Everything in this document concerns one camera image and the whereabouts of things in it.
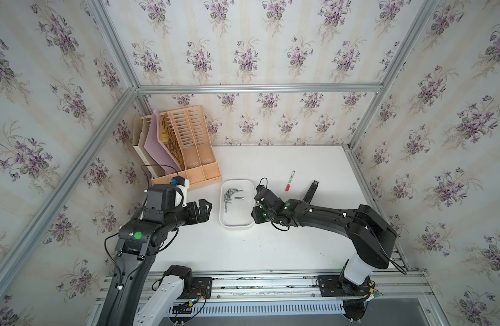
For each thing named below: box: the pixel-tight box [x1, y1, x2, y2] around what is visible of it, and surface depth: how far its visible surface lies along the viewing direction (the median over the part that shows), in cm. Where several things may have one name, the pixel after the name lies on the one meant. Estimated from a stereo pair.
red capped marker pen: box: [284, 169, 296, 192], surface depth 106 cm
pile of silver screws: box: [223, 188, 245, 213], surface depth 100 cm
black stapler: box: [302, 179, 319, 204], surface depth 100 cm
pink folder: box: [144, 109, 182, 176], surface depth 88 cm
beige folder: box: [132, 115, 165, 179], surface depth 86 cm
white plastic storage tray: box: [218, 179, 255, 229], surface depth 98 cm
